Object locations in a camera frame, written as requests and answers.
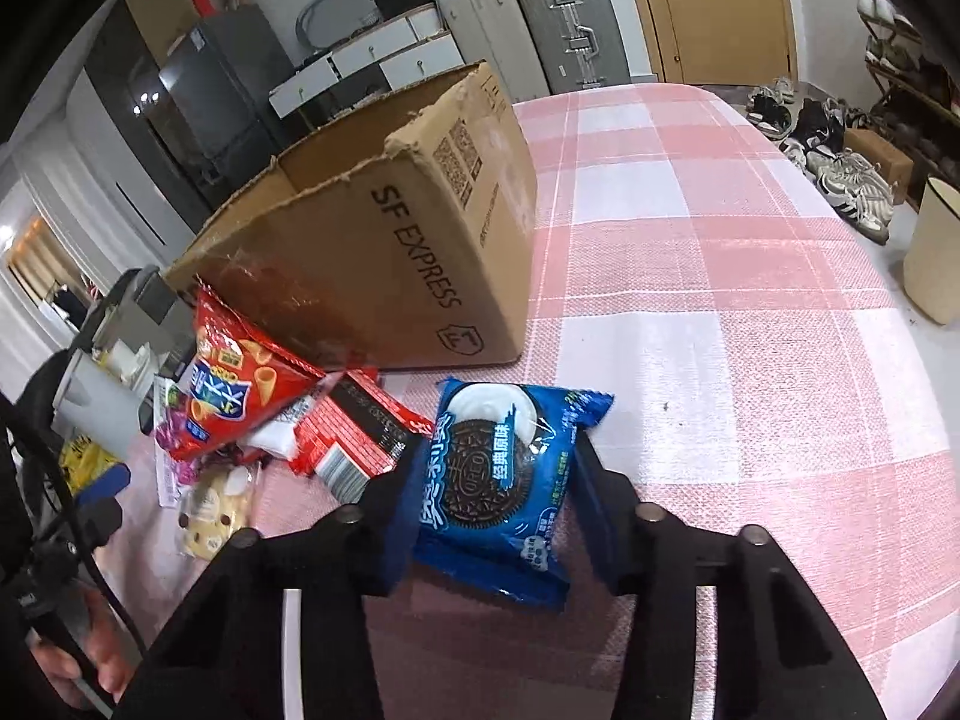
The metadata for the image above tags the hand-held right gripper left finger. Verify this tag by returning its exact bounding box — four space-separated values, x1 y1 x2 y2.
112 439 432 720

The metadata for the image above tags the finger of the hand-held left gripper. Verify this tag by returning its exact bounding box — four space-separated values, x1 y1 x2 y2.
71 463 132 541

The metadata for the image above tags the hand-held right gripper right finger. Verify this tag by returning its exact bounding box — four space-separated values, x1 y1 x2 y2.
571 435 890 720

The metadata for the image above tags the small purple snack packet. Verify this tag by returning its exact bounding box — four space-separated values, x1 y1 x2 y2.
152 375 203 507

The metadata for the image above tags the blue cookie packet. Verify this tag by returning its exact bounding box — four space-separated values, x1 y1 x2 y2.
411 377 614 611

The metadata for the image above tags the beige bread packet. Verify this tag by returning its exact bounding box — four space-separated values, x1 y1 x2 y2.
174 461 263 562

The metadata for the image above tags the dark red chocolate packet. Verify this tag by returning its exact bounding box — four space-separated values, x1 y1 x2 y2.
289 367 434 502

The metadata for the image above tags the white instant noodle packet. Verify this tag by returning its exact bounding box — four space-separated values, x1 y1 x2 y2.
244 394 320 460

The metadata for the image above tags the red cone snack bag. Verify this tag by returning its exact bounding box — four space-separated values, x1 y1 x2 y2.
161 281 327 466

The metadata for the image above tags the brown cardboard box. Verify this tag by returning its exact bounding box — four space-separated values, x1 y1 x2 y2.
161 60 539 372

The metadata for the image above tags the person's left hand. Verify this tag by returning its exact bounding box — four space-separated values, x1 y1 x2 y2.
34 585 140 710

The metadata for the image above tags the yellow plastic bag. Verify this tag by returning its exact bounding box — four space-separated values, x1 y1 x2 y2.
58 435 125 496

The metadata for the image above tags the clothes rack with garments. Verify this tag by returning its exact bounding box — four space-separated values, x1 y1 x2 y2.
49 281 102 331

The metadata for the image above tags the pink checked tablecloth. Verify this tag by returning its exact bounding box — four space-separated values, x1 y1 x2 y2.
120 82 960 720

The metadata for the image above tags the dark glossy wardrobe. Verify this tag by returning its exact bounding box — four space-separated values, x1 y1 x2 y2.
82 30 215 215

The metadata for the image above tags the grey refrigerator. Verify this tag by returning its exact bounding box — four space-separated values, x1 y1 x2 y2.
127 4 297 207

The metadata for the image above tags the pile of loose shoes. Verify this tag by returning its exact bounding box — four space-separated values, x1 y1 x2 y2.
742 75 901 245

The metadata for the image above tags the cream trash bin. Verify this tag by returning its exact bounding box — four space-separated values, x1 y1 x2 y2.
902 176 960 327

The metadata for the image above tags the small cardboard carton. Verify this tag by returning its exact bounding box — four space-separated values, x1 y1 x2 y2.
844 127 916 203

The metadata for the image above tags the white drawer dresser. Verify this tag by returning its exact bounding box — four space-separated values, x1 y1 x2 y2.
268 11 470 121

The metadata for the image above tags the beige suitcase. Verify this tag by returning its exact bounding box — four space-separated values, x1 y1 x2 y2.
437 0 552 102

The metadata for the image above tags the silver suitcase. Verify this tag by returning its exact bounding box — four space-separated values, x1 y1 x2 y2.
514 0 631 95

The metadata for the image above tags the wooden shoe rack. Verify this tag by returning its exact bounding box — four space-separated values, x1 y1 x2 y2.
847 0 960 211

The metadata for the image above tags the wooden door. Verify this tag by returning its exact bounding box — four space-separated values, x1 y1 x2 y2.
615 0 800 87

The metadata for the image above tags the oval mirror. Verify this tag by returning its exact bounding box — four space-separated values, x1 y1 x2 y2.
296 0 383 46

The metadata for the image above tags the black cable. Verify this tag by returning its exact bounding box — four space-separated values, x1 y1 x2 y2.
0 397 151 661

